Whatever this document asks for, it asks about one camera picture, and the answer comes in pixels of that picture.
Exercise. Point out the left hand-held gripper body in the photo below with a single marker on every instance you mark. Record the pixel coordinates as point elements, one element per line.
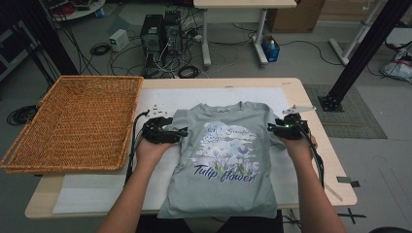
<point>158,132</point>

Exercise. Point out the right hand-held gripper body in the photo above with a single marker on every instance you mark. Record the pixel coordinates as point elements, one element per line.
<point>291,129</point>

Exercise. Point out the grey printed T-shirt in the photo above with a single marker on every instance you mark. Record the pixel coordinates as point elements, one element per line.
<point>223,194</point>

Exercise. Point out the wicker basket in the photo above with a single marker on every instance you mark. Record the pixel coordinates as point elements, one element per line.
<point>81,123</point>

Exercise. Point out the person's left hand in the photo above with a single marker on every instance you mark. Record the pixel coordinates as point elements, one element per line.
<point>150,152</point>

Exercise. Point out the person's right hand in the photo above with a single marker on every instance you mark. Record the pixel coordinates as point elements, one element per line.
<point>299,149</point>

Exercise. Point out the white foam mat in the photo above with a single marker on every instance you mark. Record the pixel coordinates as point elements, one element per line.
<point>210,95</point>

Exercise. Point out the grey floor mat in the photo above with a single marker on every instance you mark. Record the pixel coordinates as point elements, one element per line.
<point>356,119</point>

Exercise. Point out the blue box with bottle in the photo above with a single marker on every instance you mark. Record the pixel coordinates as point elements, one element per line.
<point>270,53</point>

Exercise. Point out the black tape piece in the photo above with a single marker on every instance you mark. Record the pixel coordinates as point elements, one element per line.
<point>343,179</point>

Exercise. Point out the thin wooden stick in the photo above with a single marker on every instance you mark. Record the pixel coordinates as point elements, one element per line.
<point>334,193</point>

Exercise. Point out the large black computer tower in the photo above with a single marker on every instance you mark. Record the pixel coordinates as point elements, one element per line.
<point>151,39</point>

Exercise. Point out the small black computer tower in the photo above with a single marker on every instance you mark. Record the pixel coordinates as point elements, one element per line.
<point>173,32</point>

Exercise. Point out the white power supply box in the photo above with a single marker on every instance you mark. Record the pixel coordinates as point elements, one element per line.
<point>118,40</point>

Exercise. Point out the person's dark pants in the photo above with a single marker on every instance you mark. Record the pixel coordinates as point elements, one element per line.
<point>252,226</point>

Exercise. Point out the white metal stand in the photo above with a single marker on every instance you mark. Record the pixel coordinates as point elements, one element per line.
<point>351,45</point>

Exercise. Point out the cardboard box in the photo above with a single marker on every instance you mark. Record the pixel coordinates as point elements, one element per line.
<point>294,17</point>

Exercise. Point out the black tape cross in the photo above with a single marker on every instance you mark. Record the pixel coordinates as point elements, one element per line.
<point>350,216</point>

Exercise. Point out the white-legged desk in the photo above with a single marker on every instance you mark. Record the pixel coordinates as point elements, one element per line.
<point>243,3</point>

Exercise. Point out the white plastic bag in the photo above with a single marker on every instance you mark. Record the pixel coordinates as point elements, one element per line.
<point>400,68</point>

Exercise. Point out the round white table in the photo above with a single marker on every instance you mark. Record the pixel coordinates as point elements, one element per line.
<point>81,13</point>

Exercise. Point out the dark rounded object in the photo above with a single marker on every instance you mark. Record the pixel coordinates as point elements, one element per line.
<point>388,230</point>

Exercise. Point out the dark metal rack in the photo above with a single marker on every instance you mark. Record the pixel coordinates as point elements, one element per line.
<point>13,45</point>

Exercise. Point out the black metal post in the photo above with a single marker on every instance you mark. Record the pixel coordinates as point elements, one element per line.
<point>48,35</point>
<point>366,48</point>

